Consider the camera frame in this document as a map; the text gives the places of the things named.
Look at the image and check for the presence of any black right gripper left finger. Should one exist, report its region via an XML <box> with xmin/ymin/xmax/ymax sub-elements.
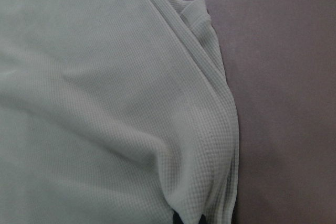
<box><xmin>173</xmin><ymin>211</ymin><xmax>184</xmax><ymax>224</ymax></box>

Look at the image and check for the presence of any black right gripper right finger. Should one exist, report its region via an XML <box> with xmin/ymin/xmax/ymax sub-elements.
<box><xmin>198</xmin><ymin>214</ymin><xmax>206</xmax><ymax>224</ymax></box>

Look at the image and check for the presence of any green long-sleeve shirt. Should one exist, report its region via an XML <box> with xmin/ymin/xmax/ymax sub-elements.
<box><xmin>1</xmin><ymin>0</ymin><xmax>239</xmax><ymax>223</ymax></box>

